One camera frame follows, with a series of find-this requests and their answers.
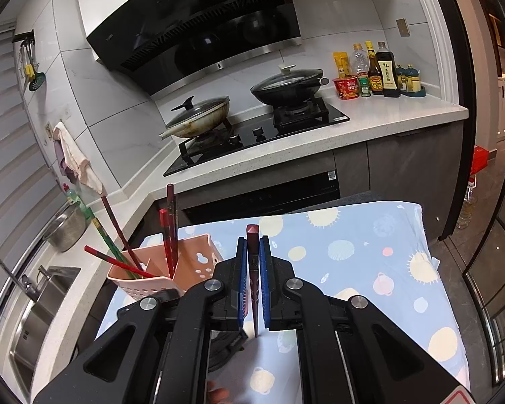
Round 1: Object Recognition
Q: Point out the stainless steel sink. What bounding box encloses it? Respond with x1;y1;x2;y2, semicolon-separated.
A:
8;265;82;379

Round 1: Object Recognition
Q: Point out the dark soy sauce bottle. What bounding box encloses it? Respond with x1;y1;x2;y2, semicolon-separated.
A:
376;42;400;98

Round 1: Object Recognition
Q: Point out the steel colander bowl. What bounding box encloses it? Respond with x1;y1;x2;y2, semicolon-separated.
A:
42;202;89;253

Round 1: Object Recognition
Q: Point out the black wok with lid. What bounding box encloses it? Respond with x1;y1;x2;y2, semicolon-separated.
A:
250;64;330;107

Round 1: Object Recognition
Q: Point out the black framed glass door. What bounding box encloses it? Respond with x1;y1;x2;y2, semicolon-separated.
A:
442;0;505;404

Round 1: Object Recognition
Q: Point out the brown sauce bottle yellow cap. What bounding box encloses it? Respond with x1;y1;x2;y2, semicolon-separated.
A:
365;41;384;95

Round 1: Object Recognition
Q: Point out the cream wok with glass lid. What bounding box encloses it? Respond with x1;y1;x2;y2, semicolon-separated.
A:
159;96;231;139

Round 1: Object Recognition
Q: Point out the teal condiment jar set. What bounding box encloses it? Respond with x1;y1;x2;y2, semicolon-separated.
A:
396;64;428;97

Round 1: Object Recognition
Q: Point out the chrome kitchen faucet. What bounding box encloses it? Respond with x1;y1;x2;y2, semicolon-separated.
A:
0;248;38;304

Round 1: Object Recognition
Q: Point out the red instant noodle cup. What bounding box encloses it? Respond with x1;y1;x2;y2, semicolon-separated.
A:
332;76;360;101

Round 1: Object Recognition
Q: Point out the green dish soap bottle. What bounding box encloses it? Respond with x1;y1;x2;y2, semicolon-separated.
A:
61;183;93;220

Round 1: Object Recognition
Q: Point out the grey base cabinet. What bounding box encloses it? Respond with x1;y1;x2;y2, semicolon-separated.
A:
151;120;466;240

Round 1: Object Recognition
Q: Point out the clear cooking oil bottle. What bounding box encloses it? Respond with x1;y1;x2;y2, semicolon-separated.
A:
457;179;477;230

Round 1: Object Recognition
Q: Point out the red box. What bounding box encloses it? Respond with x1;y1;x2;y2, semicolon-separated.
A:
471;145;498;175

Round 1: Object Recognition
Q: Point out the purple hanging cloth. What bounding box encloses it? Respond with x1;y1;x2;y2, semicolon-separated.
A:
54;139;78;183

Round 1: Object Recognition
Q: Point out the white striped window blind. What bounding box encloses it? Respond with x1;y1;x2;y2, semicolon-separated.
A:
0;25;68;253

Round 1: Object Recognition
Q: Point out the hanging slotted spoon and spatula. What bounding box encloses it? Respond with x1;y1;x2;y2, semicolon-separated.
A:
19;42;36;78

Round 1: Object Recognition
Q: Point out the cream hanging towel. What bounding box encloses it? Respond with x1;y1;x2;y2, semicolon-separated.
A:
53;122;104;194

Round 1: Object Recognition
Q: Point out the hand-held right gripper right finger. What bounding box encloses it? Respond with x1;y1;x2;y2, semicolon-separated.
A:
259;236;474;404

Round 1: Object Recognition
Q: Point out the green slotted skimmer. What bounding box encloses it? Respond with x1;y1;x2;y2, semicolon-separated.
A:
29;61;47;92

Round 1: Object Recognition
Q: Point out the pink perforated utensil holder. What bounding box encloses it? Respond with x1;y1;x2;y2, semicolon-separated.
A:
106;233;225;299

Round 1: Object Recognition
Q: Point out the black built-in appliance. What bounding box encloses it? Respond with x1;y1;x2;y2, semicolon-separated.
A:
181;170;341;225

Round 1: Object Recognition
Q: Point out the blue printed tablecloth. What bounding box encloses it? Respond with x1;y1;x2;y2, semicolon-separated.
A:
97;200;472;404

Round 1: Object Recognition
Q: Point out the black range hood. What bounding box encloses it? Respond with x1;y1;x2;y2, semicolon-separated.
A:
86;0;303;97

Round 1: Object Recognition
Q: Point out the white speckled kitchen countertop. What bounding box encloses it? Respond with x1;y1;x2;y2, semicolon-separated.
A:
0;93;470;388

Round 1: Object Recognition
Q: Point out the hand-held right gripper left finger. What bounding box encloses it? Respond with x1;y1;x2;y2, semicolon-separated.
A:
33;236;250;404

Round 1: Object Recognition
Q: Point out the clear bottle with yellow cap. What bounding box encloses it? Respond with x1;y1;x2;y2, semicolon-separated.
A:
351;43;370;77

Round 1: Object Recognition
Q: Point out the yellow seasoning packet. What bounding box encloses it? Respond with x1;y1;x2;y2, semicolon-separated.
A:
332;52;350;80

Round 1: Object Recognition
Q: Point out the red chopstick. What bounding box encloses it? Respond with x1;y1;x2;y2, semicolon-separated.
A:
159;208;175;278
84;245;148;279

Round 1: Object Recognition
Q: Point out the person's left hand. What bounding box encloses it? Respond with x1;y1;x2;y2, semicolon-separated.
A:
207;381;233;404

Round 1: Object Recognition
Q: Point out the maroon chopstick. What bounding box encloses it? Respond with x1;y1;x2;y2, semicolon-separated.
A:
101;194;134;264
245;224;262;338
167;183;179;276

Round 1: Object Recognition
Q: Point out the black glass gas stove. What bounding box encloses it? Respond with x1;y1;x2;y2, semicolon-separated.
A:
163;97;349;177

